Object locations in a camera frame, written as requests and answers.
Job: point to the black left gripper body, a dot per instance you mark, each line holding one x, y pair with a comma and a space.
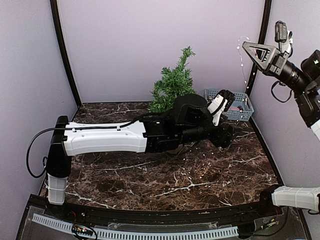
223, 137

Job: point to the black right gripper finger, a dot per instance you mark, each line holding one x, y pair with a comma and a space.
259, 55
271, 48

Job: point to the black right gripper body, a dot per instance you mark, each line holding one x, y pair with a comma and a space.
277, 63

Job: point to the small green christmas tree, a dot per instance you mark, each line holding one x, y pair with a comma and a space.
175, 82

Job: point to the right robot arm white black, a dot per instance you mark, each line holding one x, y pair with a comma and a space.
305, 84

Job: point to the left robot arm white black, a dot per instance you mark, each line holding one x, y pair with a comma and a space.
191, 119

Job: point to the pink plush ornament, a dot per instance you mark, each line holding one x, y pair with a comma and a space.
235, 108

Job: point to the blue plastic basket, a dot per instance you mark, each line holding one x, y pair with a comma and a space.
241, 99

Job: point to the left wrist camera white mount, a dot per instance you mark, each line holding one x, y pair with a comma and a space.
219, 104

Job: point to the black front rail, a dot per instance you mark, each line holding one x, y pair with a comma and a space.
232, 215

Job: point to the grey slotted cable duct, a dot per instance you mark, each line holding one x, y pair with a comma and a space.
121, 231

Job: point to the left black frame post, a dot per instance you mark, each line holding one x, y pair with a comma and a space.
63, 51

